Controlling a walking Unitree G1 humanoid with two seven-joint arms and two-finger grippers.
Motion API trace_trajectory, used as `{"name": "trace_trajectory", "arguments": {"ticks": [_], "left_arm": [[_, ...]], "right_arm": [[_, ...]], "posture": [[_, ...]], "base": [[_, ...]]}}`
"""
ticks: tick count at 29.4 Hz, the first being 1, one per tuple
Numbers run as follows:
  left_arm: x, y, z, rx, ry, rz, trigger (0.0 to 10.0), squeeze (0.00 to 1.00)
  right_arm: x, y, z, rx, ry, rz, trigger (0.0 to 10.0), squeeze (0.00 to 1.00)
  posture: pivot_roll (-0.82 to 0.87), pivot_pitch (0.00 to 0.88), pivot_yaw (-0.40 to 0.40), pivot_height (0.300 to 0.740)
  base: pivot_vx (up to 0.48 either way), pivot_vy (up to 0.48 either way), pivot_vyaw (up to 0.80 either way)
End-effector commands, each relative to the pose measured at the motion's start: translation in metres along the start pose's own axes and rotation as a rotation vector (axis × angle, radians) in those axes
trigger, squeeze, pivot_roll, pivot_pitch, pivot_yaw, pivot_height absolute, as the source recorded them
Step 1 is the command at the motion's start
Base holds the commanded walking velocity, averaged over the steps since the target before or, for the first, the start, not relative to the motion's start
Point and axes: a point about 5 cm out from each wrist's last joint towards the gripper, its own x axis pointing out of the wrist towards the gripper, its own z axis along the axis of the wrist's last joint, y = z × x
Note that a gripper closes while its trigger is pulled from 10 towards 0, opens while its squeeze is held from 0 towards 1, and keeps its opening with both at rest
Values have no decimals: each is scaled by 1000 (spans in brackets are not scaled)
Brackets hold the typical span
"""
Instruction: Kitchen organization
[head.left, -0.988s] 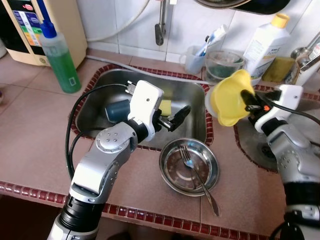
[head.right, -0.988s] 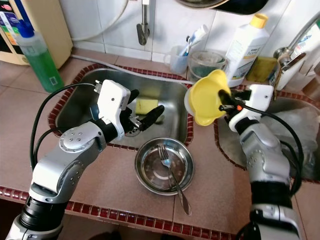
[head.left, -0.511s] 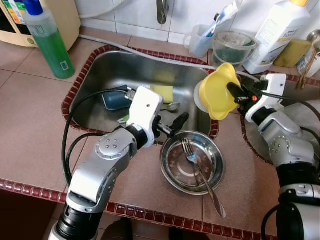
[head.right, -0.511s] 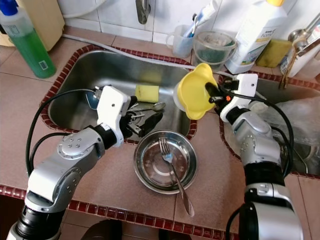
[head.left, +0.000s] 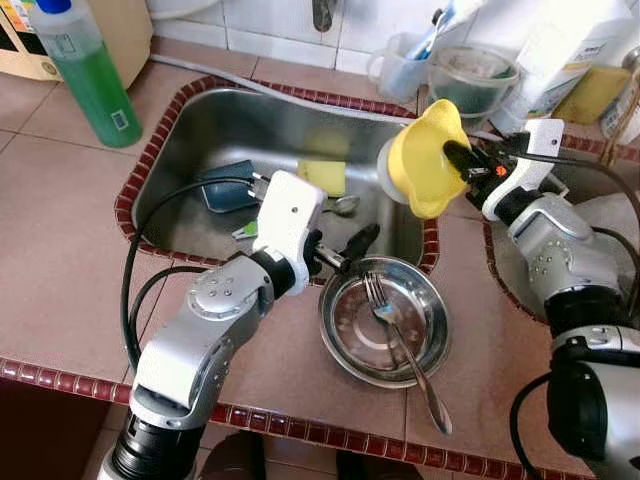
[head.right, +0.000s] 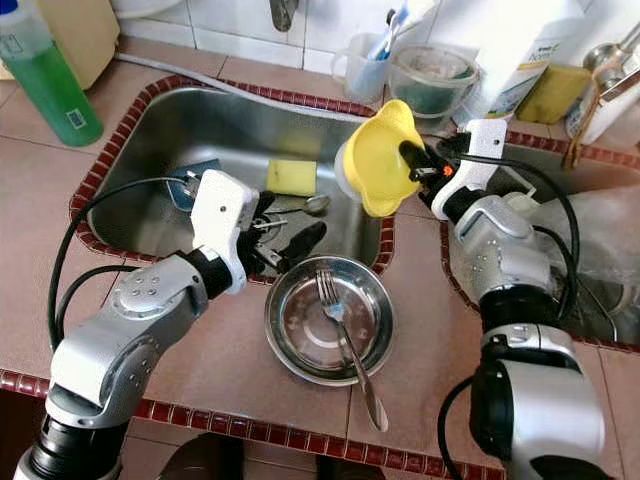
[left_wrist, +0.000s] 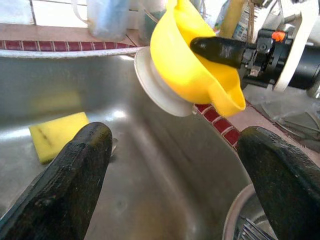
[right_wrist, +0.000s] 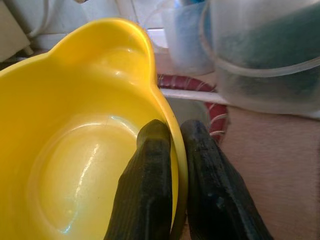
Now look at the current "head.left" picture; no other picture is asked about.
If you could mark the green dish soap bottle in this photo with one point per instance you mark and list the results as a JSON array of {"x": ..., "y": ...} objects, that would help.
[{"x": 95, "y": 90}]

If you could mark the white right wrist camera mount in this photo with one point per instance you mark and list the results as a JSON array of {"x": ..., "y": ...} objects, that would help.
[{"x": 540, "y": 150}]

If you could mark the mustard yellow sponge block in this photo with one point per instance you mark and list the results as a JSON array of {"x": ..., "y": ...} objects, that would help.
[{"x": 590, "y": 95}]

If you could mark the white detergent bottle yellow cap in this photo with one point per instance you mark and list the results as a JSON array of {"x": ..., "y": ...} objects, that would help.
[{"x": 570, "y": 50}]

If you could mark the clear plastic toothbrush cup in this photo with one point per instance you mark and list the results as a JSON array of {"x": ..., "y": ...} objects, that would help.
[{"x": 395, "y": 75}]

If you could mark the yellow plastic bowl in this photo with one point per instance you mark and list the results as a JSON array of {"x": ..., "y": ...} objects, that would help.
[{"x": 420, "y": 170}]

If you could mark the steel fork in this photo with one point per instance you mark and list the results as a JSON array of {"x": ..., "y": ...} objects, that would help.
[{"x": 410, "y": 360}]

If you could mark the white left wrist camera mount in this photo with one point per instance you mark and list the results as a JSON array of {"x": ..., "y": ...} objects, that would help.
[{"x": 290, "y": 210}]

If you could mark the steel spoon in sink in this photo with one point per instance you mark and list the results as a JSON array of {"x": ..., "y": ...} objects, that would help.
[{"x": 345, "y": 205}]

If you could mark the clear plastic bowl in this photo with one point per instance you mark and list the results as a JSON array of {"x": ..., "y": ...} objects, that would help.
[{"x": 470, "y": 85}]

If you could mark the beige water filter machine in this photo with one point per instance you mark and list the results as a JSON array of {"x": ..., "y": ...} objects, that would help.
[{"x": 125, "y": 40}]

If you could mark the teal bunny cup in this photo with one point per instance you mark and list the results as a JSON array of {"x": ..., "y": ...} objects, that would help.
[{"x": 225, "y": 190}]

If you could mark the chrome wall tap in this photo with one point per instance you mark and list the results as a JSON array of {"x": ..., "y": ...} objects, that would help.
[{"x": 322, "y": 12}]

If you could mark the blue toothbrush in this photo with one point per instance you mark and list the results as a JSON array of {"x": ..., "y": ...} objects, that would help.
[{"x": 430, "y": 38}]

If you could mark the dark robot left leg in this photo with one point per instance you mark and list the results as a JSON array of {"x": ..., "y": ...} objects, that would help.
[{"x": 232, "y": 458}]

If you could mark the white toothpaste tube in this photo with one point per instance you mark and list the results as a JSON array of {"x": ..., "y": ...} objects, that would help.
[{"x": 460, "y": 15}]

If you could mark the yellow dish sponge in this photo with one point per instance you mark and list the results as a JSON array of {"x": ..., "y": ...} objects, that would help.
[{"x": 322, "y": 175}]

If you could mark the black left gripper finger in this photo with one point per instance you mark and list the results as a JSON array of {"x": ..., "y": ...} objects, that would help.
[{"x": 360, "y": 243}]

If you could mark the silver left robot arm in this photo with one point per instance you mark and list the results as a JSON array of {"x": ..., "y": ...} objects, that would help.
[{"x": 210, "y": 330}]

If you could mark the dark robot right leg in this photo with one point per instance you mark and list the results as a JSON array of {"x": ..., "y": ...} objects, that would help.
[{"x": 378, "y": 468}]

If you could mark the stainless steel plate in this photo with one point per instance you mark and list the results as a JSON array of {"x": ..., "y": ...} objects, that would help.
[{"x": 350, "y": 340}]

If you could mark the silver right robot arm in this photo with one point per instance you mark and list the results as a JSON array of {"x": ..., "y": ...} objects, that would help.
[{"x": 560, "y": 250}]

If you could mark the dark robot leg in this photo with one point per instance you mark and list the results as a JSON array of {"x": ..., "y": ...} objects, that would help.
[
  {"x": 232, "y": 458},
  {"x": 378, "y": 468}
]

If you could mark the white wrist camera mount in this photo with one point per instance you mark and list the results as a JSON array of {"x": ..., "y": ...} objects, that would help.
[
  {"x": 290, "y": 210},
  {"x": 540, "y": 150}
]

